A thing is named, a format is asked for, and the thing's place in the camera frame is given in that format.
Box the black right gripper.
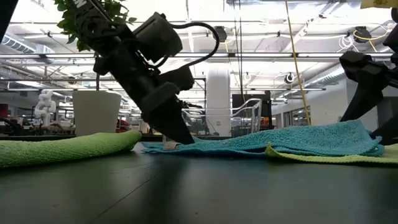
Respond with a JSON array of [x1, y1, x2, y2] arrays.
[[338, 7, 398, 146]]

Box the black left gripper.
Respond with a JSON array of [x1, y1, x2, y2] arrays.
[[107, 46, 196, 146]]

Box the lime yellow microfiber towel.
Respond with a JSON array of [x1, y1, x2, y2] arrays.
[[264, 142, 398, 165]]

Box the teal microfiber towel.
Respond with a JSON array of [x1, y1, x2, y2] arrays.
[[141, 119, 385, 157]]

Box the green microfiber towel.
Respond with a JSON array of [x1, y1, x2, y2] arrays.
[[0, 129, 143, 169]]

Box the red storage bins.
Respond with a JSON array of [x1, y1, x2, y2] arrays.
[[115, 119, 132, 134]]

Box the white round column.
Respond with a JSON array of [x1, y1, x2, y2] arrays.
[[206, 67, 231, 137]]

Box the black monitor screen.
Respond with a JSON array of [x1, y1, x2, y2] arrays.
[[231, 91, 273, 131]]

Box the white plant pot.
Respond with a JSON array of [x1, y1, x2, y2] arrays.
[[72, 90, 122, 137]]

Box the clear plastic bin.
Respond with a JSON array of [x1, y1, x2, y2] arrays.
[[182, 98, 262, 138]]

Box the yellow paper tag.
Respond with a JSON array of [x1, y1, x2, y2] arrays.
[[360, 0, 398, 9]]

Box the cluttered background workbench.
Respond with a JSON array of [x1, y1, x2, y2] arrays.
[[0, 116, 74, 136]]

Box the black metal frame stand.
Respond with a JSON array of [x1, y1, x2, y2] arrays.
[[193, 77, 207, 108]]

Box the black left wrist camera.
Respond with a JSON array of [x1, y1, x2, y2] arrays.
[[132, 11, 183, 63]]

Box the yellow hanging cable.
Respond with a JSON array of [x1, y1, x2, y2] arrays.
[[284, 0, 313, 127]]

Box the black left camera cable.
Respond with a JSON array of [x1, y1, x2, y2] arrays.
[[154, 21, 221, 71]]

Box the black hanging cable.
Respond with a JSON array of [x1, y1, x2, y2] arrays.
[[232, 0, 246, 103]]

